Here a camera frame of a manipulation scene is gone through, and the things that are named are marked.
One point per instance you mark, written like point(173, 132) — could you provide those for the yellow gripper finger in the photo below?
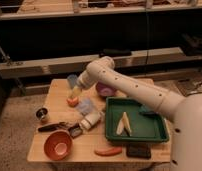
point(76, 91)

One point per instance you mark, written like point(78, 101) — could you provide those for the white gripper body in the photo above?
point(84, 80)

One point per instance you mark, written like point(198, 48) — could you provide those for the orange apple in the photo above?
point(72, 101)

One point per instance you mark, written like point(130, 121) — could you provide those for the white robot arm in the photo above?
point(184, 112)

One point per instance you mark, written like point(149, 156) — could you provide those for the green plastic tray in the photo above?
point(145, 128)

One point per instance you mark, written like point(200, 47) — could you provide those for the blue cup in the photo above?
point(72, 80)

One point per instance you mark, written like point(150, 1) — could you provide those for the clear plastic bag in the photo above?
point(85, 106)

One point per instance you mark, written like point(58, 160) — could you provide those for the purple bowl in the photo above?
point(105, 90)

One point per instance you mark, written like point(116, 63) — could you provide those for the white bottle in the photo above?
point(90, 120)

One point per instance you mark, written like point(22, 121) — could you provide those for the black object on beam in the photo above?
point(114, 53)

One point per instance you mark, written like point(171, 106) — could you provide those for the small dark box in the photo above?
point(75, 131)

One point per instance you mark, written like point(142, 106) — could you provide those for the small metal cup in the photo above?
point(42, 114)

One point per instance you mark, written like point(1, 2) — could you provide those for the orange bowl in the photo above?
point(58, 145)

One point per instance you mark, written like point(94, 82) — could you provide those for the yellow banana pieces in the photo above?
point(124, 124)

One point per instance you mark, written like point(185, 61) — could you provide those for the teal sponge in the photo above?
point(144, 110)

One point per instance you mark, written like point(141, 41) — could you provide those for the orange carrot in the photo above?
point(109, 152)

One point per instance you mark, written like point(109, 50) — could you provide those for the black rectangular block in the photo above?
point(138, 151)

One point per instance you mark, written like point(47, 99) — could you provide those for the wooden beam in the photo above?
point(31, 68)

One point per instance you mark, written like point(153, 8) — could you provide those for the wooden shelf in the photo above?
point(31, 9)

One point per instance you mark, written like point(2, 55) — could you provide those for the dark handled tool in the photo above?
point(53, 127)

